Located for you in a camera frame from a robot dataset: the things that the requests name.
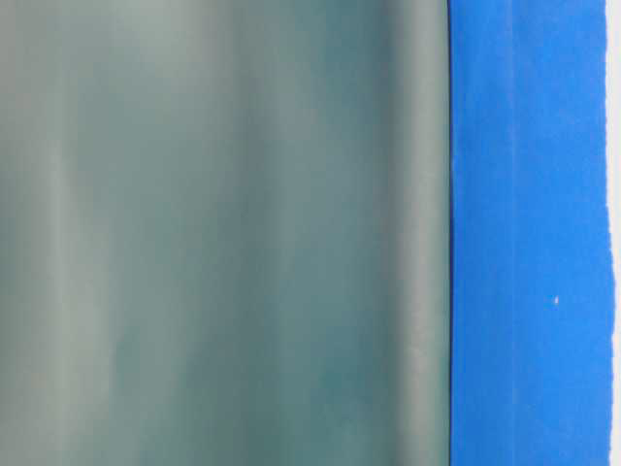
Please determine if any blue table cloth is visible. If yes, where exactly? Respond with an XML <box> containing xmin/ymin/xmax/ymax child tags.
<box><xmin>449</xmin><ymin>1</ymin><xmax>614</xmax><ymax>465</ymax></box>

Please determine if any green backdrop curtain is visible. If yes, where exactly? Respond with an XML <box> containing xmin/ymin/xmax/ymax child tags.
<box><xmin>1</xmin><ymin>1</ymin><xmax>449</xmax><ymax>465</ymax></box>

